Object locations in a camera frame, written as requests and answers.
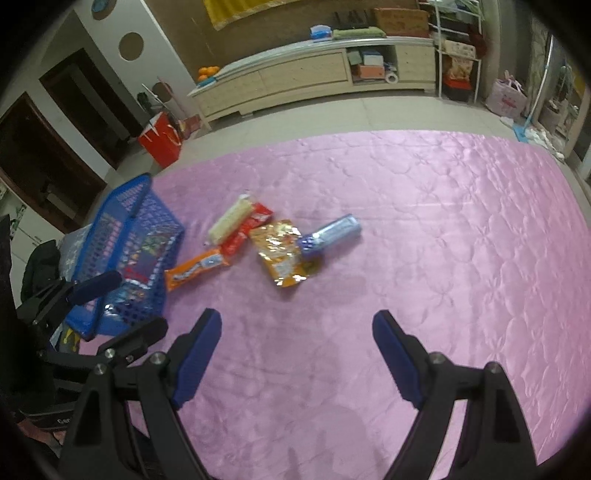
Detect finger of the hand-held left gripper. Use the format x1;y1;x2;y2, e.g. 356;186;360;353
39;318;169;370
16;271;123;326

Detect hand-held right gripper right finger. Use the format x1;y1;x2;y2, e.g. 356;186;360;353
372;310;539;480

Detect orange snack bar packet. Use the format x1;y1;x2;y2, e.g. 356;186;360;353
165;248;230;292

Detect white metal rack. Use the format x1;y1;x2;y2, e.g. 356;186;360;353
427;0;485;104

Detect boxes in cabinet shelf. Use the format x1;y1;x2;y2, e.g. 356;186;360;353
348;50;386;79

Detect red snack packet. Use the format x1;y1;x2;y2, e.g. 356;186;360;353
221;202;274;257

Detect person's left hand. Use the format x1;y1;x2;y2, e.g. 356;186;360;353
16;422;63;450

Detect pink quilted tablecloth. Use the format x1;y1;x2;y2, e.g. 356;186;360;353
78;130;591;480

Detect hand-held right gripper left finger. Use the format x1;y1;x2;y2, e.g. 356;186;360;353
58;308;222;480

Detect pink bag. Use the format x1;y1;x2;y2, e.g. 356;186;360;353
485;71;529;120

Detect blue handled mop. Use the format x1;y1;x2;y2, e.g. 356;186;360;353
512;34;555;141

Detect black clothing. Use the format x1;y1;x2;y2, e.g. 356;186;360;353
21;240;63;305

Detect red paper bag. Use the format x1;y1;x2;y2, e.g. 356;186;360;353
137;111;183;169

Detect chair with grey cover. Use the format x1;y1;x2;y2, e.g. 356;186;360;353
58;226;98;278

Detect arched wooden mirror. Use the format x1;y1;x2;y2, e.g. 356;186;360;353
538;28;591;181

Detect blue plastic basket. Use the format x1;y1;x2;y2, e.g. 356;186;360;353
65;173;185;342

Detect round brown wall disc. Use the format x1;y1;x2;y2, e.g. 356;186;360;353
119;32;144;61

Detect white cabinet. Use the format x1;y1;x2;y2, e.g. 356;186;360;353
0;185;61;287

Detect dark wooden door frame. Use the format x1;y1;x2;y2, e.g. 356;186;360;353
39;48;144;169
0;92;109;234

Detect orange gold snack pouch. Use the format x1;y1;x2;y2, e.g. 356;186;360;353
249;220;319;288

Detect beige television cabinet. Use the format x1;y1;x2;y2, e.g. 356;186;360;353
187;36;437;123

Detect cream yellow snack packet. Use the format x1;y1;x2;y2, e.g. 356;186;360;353
203;191;256;246

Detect blue silver snack packet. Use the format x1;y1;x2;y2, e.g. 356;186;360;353
298;213;360;259

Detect green folded cloth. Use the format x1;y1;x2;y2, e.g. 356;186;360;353
332;27;386;40

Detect black router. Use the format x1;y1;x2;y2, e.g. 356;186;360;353
335;9;370;28

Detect yellow cloth cover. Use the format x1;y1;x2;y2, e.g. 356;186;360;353
203;0;296;31

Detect red snack can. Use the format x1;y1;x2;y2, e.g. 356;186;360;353
124;258;160;287

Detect brown cardboard box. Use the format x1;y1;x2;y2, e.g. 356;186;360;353
373;8;430;38

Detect red gift box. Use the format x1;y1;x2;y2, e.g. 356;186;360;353
441;51;476;100

